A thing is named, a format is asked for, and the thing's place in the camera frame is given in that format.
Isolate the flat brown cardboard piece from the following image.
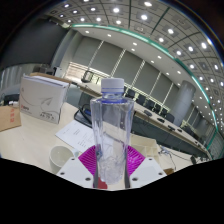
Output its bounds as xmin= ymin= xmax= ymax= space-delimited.
xmin=0 ymin=105 xmax=22 ymax=133

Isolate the printed white paper sheet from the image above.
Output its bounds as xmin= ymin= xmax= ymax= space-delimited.
xmin=54 ymin=119 xmax=96 ymax=154

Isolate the white paper ream carton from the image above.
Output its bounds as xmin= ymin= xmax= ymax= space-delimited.
xmin=18 ymin=74 xmax=70 ymax=125

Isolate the white ceramic mug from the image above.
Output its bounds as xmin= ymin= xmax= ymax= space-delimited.
xmin=49 ymin=145 xmax=80 ymax=174

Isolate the clear plastic water bottle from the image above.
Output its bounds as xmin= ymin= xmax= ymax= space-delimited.
xmin=89 ymin=77 xmax=135 ymax=185

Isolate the black desk phone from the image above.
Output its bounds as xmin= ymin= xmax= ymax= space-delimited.
xmin=73 ymin=103 xmax=94 ymax=128

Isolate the ceiling lights group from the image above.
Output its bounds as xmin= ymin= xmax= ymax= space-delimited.
xmin=49 ymin=0 xmax=224 ymax=114

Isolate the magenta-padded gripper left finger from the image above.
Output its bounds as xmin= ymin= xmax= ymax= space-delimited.
xmin=56 ymin=145 xmax=100 ymax=189

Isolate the small open white box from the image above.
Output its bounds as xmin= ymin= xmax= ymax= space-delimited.
xmin=128 ymin=133 xmax=159 ymax=158

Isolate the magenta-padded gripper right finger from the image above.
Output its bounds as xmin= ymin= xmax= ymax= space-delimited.
xmin=125 ymin=145 xmax=168 ymax=189

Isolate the black office chairs group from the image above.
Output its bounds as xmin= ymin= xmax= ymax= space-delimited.
xmin=79 ymin=69 xmax=208 ymax=134

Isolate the long curved conference desk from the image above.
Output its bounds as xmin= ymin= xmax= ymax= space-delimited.
xmin=29 ymin=71 xmax=211 ymax=158

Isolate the desk microphones group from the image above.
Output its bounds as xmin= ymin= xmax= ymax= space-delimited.
xmin=143 ymin=109 xmax=184 ymax=134

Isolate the thin dark table cable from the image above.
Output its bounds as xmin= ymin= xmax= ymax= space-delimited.
xmin=158 ymin=146 xmax=181 ymax=168

